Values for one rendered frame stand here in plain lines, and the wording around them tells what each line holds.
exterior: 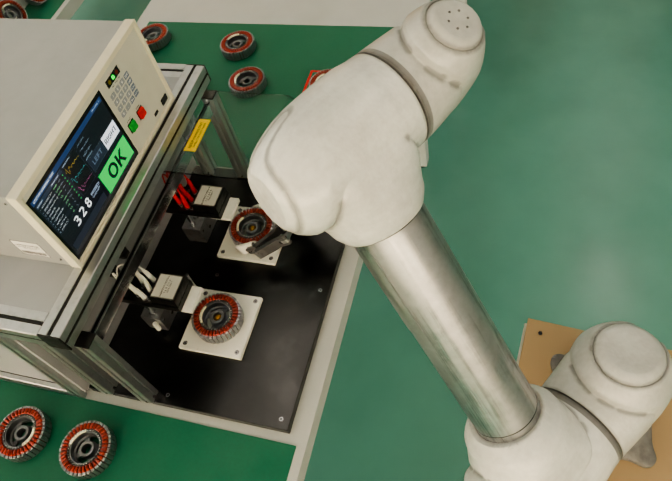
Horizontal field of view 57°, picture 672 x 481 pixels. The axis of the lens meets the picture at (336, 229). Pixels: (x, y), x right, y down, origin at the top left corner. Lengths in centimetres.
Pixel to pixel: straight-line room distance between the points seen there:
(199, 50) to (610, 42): 185
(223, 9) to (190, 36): 16
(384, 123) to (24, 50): 87
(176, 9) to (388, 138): 178
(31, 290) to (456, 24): 87
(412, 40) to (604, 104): 220
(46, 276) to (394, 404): 124
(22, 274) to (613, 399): 102
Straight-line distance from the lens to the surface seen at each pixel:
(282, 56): 203
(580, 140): 272
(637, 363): 103
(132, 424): 146
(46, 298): 122
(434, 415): 209
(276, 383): 135
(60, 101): 120
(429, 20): 71
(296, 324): 139
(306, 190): 65
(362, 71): 70
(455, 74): 72
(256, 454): 133
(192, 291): 138
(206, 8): 235
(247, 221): 154
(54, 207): 114
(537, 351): 131
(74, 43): 132
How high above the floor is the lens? 198
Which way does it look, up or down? 54 degrees down
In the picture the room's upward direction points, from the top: 17 degrees counter-clockwise
